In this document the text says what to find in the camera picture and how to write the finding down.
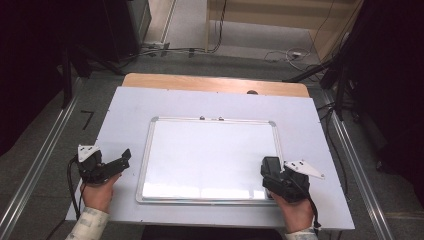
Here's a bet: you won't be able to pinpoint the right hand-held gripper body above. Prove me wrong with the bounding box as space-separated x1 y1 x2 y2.
279 159 326 204

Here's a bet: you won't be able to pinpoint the black whiteboard eraser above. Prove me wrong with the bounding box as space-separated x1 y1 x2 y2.
264 156 283 178

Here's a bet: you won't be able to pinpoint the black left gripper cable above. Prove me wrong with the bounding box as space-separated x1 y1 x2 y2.
66 156 84 221

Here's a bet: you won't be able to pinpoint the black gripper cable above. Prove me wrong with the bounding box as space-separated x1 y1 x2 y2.
66 156 84 221
289 174 322 231

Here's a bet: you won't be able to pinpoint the thin black floor cable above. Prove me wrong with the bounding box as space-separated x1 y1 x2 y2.
317 102 350 201

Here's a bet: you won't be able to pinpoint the person's dark lap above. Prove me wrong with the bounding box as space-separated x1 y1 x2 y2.
139 225 284 240

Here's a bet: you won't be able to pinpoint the black floor cables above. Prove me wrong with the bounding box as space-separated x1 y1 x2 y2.
116 0 228 65

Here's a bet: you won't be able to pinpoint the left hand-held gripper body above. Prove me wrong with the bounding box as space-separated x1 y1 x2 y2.
77 144 111 185

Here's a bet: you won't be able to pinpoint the white metal-framed whiteboard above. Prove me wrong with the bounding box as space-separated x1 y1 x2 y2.
135 116 285 206

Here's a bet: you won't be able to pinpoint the dark cabinet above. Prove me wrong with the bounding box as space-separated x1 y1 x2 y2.
102 0 153 63

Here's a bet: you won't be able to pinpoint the metal floor rail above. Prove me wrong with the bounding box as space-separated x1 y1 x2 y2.
0 78 83 240
321 91 396 240

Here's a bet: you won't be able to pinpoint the white floor cable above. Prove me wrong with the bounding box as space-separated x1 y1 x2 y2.
263 47 313 72

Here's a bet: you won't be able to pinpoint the person's left hand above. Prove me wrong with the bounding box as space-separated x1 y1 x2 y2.
80 173 123 214

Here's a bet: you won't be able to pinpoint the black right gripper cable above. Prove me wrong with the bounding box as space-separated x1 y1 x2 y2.
289 174 322 231

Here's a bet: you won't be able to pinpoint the person's right hand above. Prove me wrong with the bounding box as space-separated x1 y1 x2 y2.
269 192 315 234

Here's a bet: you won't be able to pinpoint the black metal stand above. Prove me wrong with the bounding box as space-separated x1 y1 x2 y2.
282 56 355 122

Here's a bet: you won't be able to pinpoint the grey power strip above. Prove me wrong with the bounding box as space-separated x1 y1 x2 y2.
142 41 171 57

